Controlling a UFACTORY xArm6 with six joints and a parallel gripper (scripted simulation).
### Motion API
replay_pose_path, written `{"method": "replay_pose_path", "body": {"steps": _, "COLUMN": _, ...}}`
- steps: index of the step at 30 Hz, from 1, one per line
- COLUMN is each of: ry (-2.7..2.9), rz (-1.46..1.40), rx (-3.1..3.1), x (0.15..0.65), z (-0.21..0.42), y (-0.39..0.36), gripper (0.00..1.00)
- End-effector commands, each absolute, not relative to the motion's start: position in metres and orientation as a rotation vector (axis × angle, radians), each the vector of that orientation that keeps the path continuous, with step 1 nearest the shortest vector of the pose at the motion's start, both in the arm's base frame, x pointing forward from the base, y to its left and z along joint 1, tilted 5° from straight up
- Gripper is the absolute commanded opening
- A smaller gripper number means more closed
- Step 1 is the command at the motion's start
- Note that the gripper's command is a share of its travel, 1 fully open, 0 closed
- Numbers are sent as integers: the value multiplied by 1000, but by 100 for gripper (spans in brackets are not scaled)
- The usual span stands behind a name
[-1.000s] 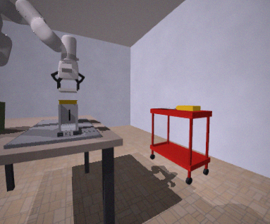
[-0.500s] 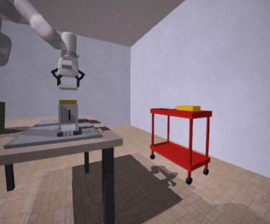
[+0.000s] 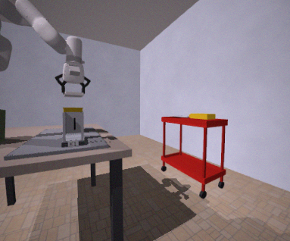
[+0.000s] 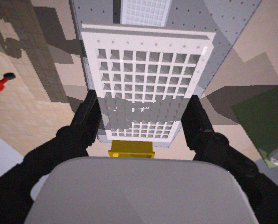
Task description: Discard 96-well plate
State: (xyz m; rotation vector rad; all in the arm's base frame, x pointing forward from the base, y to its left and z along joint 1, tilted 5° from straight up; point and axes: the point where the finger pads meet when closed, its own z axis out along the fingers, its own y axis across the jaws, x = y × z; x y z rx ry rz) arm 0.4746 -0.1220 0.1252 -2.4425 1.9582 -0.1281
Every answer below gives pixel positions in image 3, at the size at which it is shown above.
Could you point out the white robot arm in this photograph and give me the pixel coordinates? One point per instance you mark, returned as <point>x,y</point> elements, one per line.
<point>30,16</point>

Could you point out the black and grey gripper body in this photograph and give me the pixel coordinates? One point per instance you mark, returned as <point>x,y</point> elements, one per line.
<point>70,78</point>

